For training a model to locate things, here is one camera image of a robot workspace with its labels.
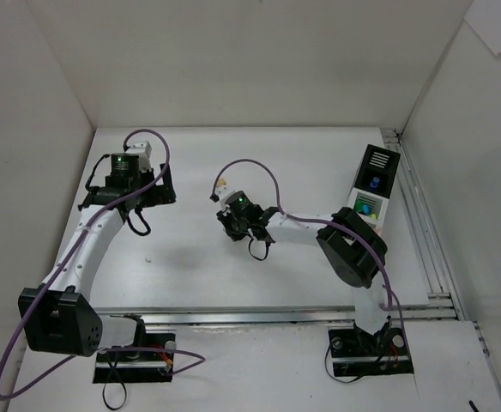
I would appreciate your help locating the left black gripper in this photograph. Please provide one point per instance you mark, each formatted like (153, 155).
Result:
(161, 191)

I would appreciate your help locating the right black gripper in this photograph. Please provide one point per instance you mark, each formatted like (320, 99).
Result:
(232, 225)

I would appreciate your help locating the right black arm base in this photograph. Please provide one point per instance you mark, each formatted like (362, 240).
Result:
(354, 354)

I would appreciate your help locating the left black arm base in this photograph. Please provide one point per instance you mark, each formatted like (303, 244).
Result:
(138, 367)

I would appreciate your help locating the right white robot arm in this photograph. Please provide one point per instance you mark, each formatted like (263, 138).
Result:
(353, 249)

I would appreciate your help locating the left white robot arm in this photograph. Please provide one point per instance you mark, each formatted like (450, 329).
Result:
(58, 316)

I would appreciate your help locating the white black stationery organizer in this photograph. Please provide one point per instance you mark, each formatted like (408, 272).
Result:
(380, 162)

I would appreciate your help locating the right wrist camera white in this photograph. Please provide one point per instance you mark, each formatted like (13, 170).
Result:
(221, 194)

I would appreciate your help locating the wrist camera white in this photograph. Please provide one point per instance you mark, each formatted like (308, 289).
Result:
(221, 194)
(142, 149)

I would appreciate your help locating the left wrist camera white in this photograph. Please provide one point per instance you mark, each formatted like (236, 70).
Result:
(142, 149)

